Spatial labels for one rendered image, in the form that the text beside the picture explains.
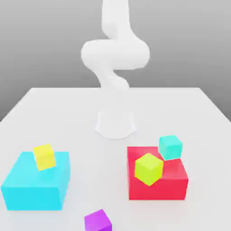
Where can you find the large cyan box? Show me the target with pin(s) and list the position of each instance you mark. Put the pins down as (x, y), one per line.
(34, 191)

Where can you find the small turquoise cube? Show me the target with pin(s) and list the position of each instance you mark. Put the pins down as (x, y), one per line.
(170, 147)

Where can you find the small yellow cube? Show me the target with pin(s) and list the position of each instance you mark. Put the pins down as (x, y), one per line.
(44, 157)

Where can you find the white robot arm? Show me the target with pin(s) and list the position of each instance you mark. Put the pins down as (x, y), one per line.
(115, 54)

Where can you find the small purple cube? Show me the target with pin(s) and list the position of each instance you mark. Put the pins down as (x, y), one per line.
(97, 221)

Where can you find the small lime cube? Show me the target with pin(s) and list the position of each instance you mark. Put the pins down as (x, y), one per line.
(148, 169)

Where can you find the large red box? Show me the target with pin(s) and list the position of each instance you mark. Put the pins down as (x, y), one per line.
(171, 185)

